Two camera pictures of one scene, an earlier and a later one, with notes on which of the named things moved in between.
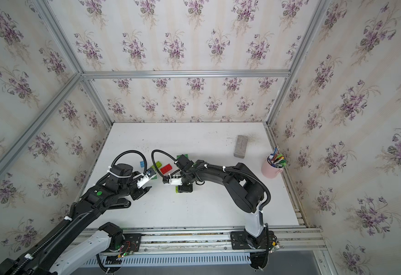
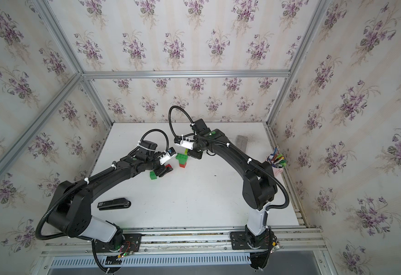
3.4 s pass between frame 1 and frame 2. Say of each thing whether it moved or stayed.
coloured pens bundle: stayed
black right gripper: moved
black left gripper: moved
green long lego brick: stayed
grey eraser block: stayed
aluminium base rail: stayed
